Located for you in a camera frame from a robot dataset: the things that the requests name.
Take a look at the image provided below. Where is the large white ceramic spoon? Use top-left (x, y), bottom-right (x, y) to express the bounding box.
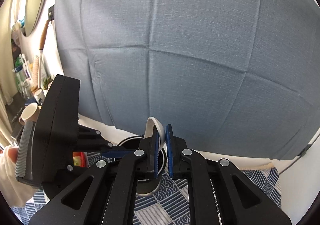
top-left (144, 117), bottom-right (165, 151)

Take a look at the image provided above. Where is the left hand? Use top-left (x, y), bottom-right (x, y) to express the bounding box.
top-left (8, 147), bottom-right (18, 164)

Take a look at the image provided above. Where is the red fruit basket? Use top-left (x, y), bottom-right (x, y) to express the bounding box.
top-left (73, 152), bottom-right (87, 168)

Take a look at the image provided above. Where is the beige mug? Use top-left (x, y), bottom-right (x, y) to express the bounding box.
top-left (19, 103), bottom-right (40, 125)

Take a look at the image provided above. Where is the black utensil holder cup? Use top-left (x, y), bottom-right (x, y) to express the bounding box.
top-left (118, 136), bottom-right (167, 196)

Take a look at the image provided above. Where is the blue patterned tablecloth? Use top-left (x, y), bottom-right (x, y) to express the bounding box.
top-left (12, 164), bottom-right (281, 224)

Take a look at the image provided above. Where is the small potted plant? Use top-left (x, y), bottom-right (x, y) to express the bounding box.
top-left (41, 75), bottom-right (54, 90)

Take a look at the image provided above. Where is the grey backdrop cloth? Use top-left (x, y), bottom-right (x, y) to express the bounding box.
top-left (54, 0), bottom-right (319, 160)

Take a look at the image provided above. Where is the wooden handled brush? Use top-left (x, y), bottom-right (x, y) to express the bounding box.
top-left (33, 19), bottom-right (50, 89)

